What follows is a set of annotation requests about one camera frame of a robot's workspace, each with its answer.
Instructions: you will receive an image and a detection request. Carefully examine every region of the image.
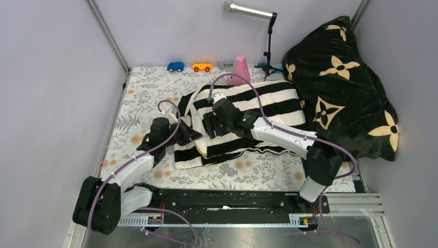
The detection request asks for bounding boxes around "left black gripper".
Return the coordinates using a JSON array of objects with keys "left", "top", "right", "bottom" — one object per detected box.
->
[{"left": 162, "top": 119, "right": 202, "bottom": 148}]

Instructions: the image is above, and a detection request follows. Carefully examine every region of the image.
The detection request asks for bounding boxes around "white yellow pillow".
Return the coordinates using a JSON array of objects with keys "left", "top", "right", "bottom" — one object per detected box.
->
[{"left": 195, "top": 143, "right": 208, "bottom": 157}]

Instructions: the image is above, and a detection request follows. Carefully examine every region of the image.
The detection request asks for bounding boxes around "pink metronome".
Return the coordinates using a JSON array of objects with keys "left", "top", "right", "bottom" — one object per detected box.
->
[{"left": 227, "top": 55, "right": 251, "bottom": 86}]

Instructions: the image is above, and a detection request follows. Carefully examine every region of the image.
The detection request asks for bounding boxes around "black white striped pillow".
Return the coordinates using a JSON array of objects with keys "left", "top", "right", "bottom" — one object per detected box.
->
[{"left": 174, "top": 80, "right": 307, "bottom": 170}]

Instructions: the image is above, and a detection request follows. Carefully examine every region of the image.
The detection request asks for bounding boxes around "silver flashlight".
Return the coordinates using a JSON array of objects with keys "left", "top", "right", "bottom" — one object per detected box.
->
[{"left": 224, "top": 1, "right": 283, "bottom": 79}]

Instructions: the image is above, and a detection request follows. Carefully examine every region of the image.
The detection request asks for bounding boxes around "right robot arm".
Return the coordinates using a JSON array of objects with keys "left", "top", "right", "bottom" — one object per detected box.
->
[{"left": 208, "top": 97, "right": 355, "bottom": 213}]

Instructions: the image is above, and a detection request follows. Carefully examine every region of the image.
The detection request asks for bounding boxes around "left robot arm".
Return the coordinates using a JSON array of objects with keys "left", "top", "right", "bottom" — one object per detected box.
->
[{"left": 72, "top": 117, "right": 202, "bottom": 235}]

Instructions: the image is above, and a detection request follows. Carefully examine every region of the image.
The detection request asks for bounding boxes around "orange toy car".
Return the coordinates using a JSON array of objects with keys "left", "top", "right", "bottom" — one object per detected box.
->
[{"left": 191, "top": 63, "right": 213, "bottom": 72}]

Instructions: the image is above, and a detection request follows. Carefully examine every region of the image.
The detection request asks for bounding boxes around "blue toy car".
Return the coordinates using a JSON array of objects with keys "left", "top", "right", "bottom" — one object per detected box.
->
[{"left": 166, "top": 61, "right": 184, "bottom": 72}]

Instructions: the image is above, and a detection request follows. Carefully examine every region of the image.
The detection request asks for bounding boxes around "black floral patterned blanket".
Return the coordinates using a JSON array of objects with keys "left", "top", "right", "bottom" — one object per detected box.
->
[{"left": 282, "top": 16, "right": 399, "bottom": 161}]

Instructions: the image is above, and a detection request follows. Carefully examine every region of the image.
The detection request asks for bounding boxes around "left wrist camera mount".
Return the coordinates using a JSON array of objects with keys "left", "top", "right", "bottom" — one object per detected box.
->
[{"left": 164, "top": 110, "right": 181, "bottom": 125}]

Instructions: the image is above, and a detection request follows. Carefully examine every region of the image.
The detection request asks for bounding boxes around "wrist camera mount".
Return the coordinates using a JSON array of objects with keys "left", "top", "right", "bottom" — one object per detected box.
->
[
  {"left": 164, "top": 110, "right": 181, "bottom": 125},
  {"left": 212, "top": 93, "right": 227, "bottom": 104}
]

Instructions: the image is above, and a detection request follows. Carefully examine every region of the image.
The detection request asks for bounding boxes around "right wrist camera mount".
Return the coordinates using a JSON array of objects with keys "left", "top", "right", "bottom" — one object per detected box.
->
[{"left": 212, "top": 93, "right": 227, "bottom": 104}]

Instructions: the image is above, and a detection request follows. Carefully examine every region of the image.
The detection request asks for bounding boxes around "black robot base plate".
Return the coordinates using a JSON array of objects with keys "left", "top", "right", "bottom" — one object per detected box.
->
[{"left": 146, "top": 189, "right": 330, "bottom": 226}]

